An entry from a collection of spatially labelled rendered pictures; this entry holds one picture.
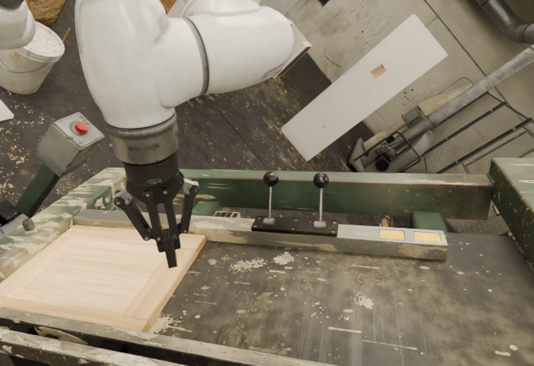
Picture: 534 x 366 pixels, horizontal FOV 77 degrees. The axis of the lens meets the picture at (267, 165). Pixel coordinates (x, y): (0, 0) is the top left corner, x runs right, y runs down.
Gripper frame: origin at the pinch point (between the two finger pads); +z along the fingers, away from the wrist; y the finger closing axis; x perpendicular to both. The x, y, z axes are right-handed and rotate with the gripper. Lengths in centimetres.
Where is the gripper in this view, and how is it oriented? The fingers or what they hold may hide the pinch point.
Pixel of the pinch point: (169, 248)
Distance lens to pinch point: 63.5
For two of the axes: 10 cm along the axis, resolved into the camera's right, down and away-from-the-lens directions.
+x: -2.7, -5.4, 7.9
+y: 9.6, -1.4, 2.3
